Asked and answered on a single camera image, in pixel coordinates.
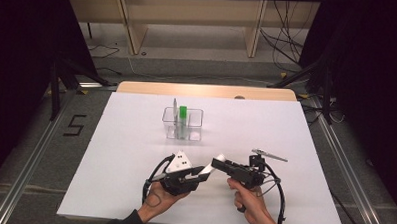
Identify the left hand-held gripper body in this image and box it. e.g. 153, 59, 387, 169
150, 148, 201, 197

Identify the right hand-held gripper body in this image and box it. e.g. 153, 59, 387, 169
232, 148, 289, 191

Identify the white tube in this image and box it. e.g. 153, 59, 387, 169
198, 153, 227, 177

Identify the clear plastic organizer box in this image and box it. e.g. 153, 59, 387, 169
161, 106, 205, 142

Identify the green marker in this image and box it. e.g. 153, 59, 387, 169
178, 105, 189, 140

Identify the silver pen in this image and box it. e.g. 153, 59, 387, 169
171, 97, 179, 139

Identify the person's right hand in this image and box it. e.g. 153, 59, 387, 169
226, 177, 275, 224

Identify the person's left hand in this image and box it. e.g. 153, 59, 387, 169
137, 183, 192, 224

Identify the white board sheet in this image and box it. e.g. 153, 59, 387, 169
56, 89, 351, 224

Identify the wooden table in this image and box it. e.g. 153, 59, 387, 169
116, 81, 298, 102

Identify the black metal stand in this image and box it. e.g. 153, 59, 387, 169
48, 57, 113, 124
265, 52, 337, 126

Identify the light wooden shelf unit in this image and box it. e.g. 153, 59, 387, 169
66, 0, 321, 62

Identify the black curtain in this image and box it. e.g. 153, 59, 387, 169
292, 0, 397, 222
0, 0, 102, 196

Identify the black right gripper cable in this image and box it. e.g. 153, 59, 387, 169
249, 159, 289, 224

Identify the long aluminium rail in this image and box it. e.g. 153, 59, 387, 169
0, 90, 73, 224
306, 95, 394, 224

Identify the short aluminium rail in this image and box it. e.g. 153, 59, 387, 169
77, 81, 118, 90

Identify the thin black floor cable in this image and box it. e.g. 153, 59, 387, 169
87, 43, 122, 60

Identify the bundle of black cables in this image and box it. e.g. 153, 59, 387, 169
257, 0, 313, 74

